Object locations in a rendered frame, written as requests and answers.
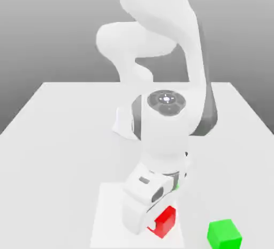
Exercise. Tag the small red cube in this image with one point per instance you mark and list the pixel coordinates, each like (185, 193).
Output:
(166, 223)

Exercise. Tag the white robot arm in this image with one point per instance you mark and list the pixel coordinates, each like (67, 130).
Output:
(167, 133)

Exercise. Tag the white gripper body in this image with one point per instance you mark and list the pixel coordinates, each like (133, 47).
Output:
(133, 216)

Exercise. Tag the small green cube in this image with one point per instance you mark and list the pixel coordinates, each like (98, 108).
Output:
(223, 235)

